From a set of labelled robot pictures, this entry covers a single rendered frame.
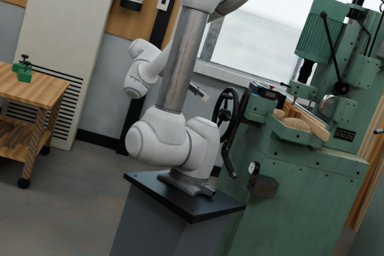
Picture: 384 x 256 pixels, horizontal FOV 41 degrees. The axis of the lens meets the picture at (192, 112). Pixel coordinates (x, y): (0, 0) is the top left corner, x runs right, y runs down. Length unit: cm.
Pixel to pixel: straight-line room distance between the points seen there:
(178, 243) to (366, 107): 129
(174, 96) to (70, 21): 183
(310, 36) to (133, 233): 126
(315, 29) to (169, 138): 106
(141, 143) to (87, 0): 187
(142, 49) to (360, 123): 120
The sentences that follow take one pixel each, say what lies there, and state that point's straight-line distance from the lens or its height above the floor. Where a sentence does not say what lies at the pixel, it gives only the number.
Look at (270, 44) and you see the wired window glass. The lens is 400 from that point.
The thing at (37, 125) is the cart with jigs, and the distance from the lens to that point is 291.
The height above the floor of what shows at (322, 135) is 92.
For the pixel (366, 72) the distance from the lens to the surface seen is 258.
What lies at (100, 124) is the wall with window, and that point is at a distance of 396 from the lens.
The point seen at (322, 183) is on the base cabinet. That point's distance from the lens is 265.
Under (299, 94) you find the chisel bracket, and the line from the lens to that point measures 263.
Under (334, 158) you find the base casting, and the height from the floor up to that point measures 79.
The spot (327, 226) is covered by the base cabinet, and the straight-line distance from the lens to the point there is 279.
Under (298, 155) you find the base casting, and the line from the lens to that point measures 252.
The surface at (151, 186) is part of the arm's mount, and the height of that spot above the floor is 62.
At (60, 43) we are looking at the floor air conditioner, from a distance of 356.
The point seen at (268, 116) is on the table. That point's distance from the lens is 250.
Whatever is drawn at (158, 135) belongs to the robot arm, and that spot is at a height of 84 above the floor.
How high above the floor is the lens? 135
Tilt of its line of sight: 13 degrees down
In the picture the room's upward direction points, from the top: 18 degrees clockwise
